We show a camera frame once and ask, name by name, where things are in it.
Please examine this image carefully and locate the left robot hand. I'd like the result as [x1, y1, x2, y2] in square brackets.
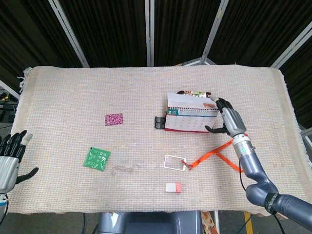
[0, 130, 39, 193]

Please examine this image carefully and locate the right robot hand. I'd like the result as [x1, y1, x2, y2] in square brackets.
[204, 96, 247, 137]

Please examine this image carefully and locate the desk calendar with spiral binding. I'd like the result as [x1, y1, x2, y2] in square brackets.
[164, 92, 220, 134]

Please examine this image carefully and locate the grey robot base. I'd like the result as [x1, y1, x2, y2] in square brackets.
[92, 211, 204, 234]

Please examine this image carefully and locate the colourful wrapped snack packet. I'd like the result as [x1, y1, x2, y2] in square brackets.
[176, 90, 212, 98]

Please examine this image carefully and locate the black binder clip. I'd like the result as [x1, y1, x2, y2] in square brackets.
[155, 116, 167, 130]

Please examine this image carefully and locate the clear badge holder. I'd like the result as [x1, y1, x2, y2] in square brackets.
[163, 155, 187, 172]

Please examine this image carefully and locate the green square packet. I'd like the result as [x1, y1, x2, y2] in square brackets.
[83, 147, 111, 172]

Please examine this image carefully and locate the white and red small box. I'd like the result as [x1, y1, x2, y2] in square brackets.
[164, 182, 182, 194]

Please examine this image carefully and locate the beige woven tablecloth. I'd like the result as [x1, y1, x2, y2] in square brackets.
[6, 63, 312, 216]

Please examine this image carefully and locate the orange lanyard strap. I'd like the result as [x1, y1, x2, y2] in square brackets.
[186, 133, 249, 173]

